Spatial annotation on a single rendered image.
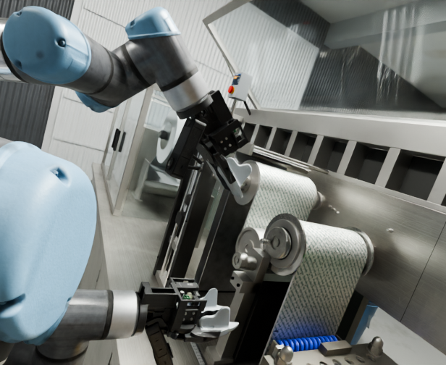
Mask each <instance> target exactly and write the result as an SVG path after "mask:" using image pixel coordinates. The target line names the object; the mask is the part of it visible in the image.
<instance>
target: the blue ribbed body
mask: <svg viewBox="0 0 446 365"><path fill-rule="evenodd" d="M333 341H338V339H337V338H336V337H335V336H334V335H330V336H329V335H327V336H318V337H306V338H304V337H302V338H301V339H300V338H296V339H294V338H293V339H287V340H277V341H276V342H277V344H278V345H283V346H286V345H288V346H290V347H291V348H292V350H293V352H297V351H309V350H315V349H319V346H320V343H325V342H333Z"/></svg>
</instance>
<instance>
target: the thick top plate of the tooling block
mask: <svg viewBox="0 0 446 365"><path fill-rule="evenodd" d="M368 345H369V343H364V344H357V345H351V346H352V347H353V348H352V350H351V352H350V353H345V354H340V355H333V356H325V355H324V354H323V353H322V352H321V351H320V350H319V349H315V350H309V351H297V352H293V359H292V360H293V364H292V365H398V364H397V363H396V362H394V361H393V360H392V359H391V358H390V357H389V356H388V355H387V354H386V353H384V352H383V351H382V354H381V357H376V356H374V355H372V354H371V353H369V352H368V350H367V349H366V347H367V346H368ZM274 360H275V358H274V357H273V355H267V356H263V358H262V360H261V364H260V365H274Z"/></svg>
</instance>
